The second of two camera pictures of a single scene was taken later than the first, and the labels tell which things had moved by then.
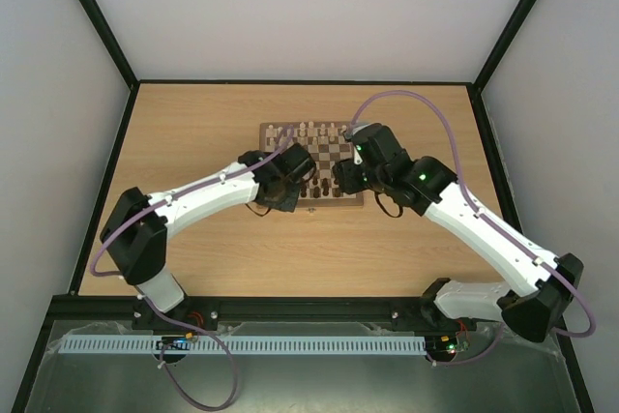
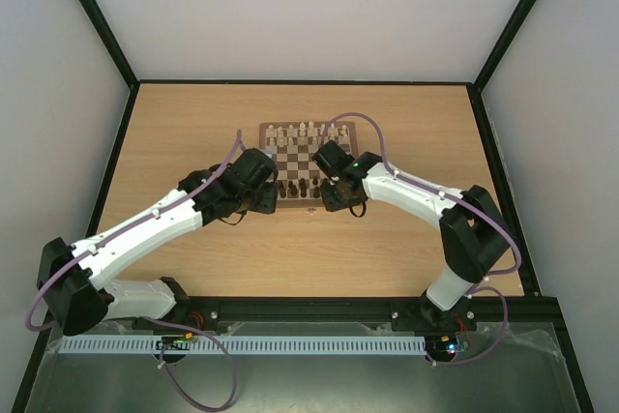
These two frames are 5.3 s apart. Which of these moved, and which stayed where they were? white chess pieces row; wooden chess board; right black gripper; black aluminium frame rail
Moved: right black gripper
Stayed: white chess pieces row; black aluminium frame rail; wooden chess board
